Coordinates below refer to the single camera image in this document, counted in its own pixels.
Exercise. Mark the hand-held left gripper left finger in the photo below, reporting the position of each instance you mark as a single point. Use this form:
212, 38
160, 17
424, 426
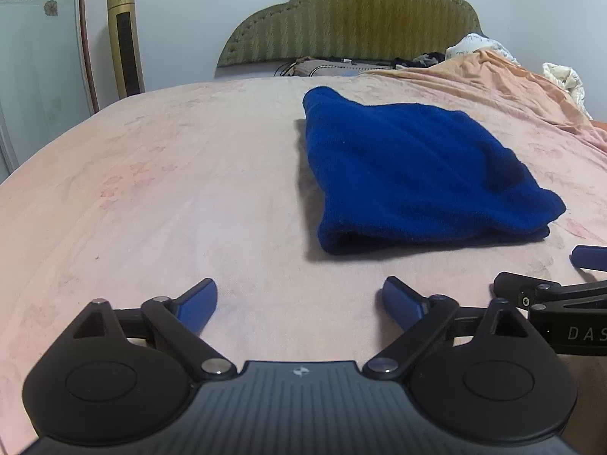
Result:
197, 305

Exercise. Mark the dark clothes pile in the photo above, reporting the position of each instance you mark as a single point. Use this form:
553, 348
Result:
422, 60

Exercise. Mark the pink bed blanket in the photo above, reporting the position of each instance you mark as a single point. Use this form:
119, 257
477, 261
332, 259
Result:
166, 175

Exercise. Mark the olive padded headboard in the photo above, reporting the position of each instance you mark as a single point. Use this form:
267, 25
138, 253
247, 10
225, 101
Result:
355, 14

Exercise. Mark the peach bed sheet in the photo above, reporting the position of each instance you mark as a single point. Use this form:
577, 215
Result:
498, 85

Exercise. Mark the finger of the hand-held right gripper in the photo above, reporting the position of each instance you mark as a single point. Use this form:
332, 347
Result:
512, 285
590, 256

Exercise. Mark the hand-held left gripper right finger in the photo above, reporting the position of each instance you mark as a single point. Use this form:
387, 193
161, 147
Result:
403, 301

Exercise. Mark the blue beaded sweater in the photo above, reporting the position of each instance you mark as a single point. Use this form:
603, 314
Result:
408, 170

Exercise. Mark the cream crumpled cloth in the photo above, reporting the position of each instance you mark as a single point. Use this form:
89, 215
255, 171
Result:
566, 80

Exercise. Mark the floral frosted wardrobe door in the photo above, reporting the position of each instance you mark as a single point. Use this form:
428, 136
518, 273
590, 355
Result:
42, 57

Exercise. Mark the gold tower air conditioner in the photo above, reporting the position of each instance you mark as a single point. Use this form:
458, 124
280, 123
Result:
125, 38

